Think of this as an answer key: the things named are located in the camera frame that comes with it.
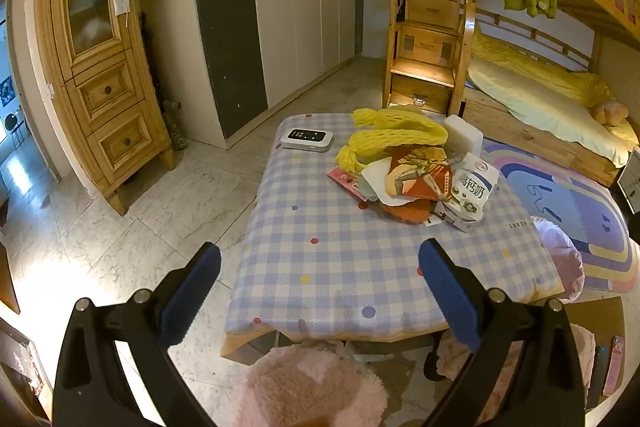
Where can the white wardrobe with round holes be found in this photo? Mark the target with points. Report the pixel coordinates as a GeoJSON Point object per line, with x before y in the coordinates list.
{"type": "Point", "coordinates": [295, 32]}

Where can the white bedside cabinet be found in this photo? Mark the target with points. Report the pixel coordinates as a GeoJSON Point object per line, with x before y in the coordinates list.
{"type": "Point", "coordinates": [629, 182]}

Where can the black chair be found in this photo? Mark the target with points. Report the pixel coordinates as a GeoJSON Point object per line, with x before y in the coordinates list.
{"type": "Point", "coordinates": [14, 124]}

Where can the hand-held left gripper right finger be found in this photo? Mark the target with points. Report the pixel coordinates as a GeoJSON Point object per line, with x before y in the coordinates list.
{"type": "Point", "coordinates": [450, 292]}

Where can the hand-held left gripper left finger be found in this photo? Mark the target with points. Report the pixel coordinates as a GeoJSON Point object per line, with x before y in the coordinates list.
{"type": "Point", "coordinates": [192, 292]}

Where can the yellow foam net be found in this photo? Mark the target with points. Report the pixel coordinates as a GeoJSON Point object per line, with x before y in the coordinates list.
{"type": "Point", "coordinates": [390, 142]}
{"type": "Point", "coordinates": [395, 117]}

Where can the dark patterned cloth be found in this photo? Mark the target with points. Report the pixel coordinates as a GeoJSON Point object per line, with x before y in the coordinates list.
{"type": "Point", "coordinates": [176, 132]}

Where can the white electronic device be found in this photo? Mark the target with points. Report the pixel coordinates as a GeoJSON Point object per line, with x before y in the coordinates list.
{"type": "Point", "coordinates": [306, 139]}

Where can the pastel oval rug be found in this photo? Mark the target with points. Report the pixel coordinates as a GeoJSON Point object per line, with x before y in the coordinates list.
{"type": "Point", "coordinates": [560, 187]}

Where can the white foam block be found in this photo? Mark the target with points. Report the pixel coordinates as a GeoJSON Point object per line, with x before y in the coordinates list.
{"type": "Point", "coordinates": [462, 134]}

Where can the trash bin with pink bag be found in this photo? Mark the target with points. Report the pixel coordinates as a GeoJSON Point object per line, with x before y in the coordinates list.
{"type": "Point", "coordinates": [565, 262]}

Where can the cardboard box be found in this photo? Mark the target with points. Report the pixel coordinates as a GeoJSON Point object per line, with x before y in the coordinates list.
{"type": "Point", "coordinates": [595, 317]}

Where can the checkered tablecloth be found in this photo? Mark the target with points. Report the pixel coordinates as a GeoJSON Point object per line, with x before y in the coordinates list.
{"type": "Point", "coordinates": [350, 257]}

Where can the orange printed snack wrapper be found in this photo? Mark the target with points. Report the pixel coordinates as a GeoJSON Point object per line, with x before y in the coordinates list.
{"type": "Point", "coordinates": [420, 177]}

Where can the pale yellow bed sheet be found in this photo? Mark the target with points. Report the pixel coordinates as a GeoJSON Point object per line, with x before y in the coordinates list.
{"type": "Point", "coordinates": [540, 107]}

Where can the pink fluffy cushion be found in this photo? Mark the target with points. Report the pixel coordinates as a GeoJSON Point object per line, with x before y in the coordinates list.
{"type": "Point", "coordinates": [300, 387]}

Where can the wooden cabinet with glass door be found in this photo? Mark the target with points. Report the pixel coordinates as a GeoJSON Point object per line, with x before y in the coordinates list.
{"type": "Point", "coordinates": [107, 92]}

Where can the white milk carton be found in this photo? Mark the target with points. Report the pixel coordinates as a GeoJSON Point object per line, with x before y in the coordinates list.
{"type": "Point", "coordinates": [470, 192]}

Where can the wooden stair drawer unit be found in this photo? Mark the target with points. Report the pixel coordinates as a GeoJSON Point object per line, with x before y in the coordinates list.
{"type": "Point", "coordinates": [430, 42]}

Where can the pink book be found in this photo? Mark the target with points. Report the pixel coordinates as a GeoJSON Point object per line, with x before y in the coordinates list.
{"type": "Point", "coordinates": [614, 364]}

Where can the yellow blanket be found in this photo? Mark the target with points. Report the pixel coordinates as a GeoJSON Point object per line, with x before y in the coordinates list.
{"type": "Point", "coordinates": [550, 74]}

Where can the wooden bunk bed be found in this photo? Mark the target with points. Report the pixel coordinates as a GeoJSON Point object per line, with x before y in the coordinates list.
{"type": "Point", "coordinates": [530, 134]}

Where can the tan plush toy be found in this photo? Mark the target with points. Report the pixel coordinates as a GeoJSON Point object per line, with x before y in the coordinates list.
{"type": "Point", "coordinates": [610, 112]}

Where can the red snack wrapper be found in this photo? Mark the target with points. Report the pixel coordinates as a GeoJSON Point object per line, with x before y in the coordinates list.
{"type": "Point", "coordinates": [345, 182]}

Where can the white paper piece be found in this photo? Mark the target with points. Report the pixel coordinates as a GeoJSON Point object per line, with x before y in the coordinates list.
{"type": "Point", "coordinates": [374, 177]}

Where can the white paper tag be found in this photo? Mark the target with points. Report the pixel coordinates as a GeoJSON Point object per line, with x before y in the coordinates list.
{"type": "Point", "coordinates": [121, 2]}

